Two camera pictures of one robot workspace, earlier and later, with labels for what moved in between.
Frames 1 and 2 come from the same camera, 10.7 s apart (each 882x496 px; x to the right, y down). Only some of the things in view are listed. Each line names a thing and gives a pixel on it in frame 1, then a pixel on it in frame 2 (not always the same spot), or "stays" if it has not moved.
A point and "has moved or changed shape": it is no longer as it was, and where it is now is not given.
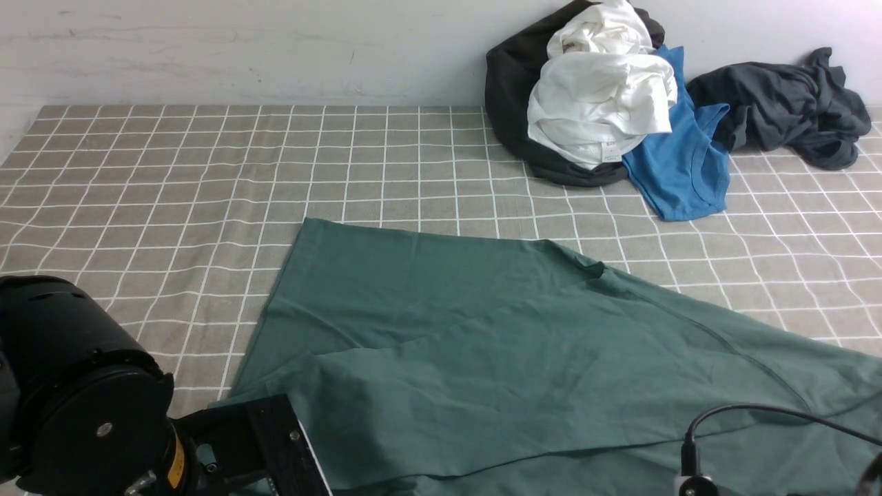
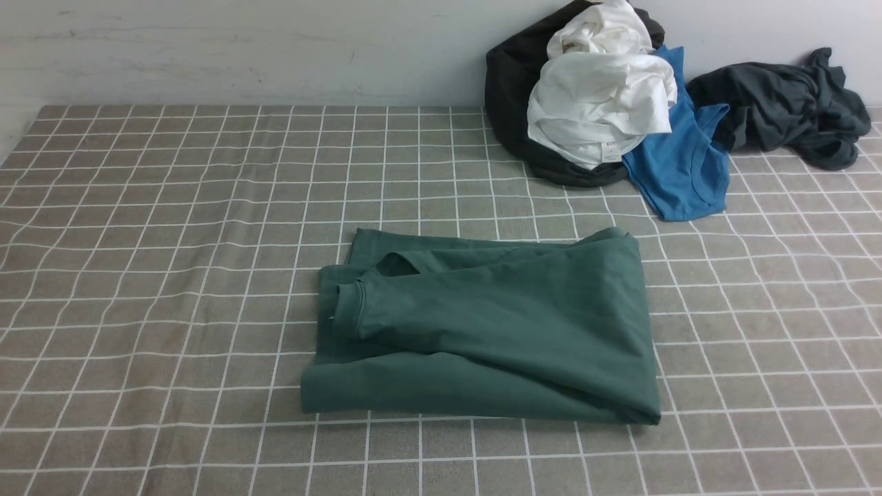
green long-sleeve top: [434, 362] has moved or changed shape
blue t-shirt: [684, 173] stays
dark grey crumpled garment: [805, 106] stays
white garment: [603, 87] stays
